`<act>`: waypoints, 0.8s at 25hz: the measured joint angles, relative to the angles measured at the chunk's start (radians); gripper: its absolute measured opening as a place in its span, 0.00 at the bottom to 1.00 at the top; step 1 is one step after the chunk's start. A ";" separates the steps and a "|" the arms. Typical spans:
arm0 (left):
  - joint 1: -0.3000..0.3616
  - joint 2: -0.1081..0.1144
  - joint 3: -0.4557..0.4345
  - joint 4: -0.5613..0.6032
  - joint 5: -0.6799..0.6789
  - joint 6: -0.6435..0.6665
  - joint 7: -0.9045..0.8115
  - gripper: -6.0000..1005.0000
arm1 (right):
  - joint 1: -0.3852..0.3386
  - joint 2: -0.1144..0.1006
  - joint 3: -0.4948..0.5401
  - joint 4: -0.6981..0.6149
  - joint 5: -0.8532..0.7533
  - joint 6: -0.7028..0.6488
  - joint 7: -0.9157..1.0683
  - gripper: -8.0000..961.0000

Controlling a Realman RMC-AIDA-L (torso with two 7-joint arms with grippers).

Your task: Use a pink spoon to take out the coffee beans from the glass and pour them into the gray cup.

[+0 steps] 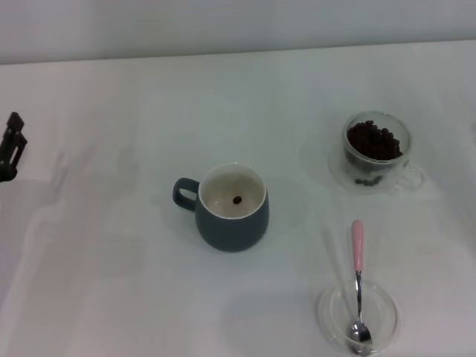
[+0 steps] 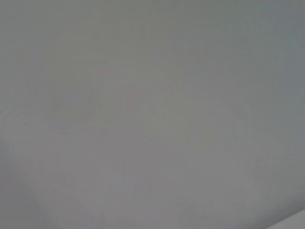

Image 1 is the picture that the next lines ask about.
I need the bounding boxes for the pile of coffee beans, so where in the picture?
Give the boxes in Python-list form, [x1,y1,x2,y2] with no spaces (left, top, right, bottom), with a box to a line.
[346,119,404,161]

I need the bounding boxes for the clear double-wall glass cup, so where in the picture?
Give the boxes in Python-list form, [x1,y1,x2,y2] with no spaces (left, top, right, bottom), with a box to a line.
[340,111,427,194]

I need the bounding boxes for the clear glass saucer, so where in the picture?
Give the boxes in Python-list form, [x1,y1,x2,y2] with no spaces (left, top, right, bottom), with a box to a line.
[318,278,399,353]

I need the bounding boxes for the pink-handled metal spoon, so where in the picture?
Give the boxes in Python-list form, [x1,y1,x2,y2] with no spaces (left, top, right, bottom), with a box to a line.
[345,219,373,356]

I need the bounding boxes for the dark teal ceramic mug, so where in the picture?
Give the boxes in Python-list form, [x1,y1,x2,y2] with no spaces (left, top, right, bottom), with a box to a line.
[171,161,271,253]

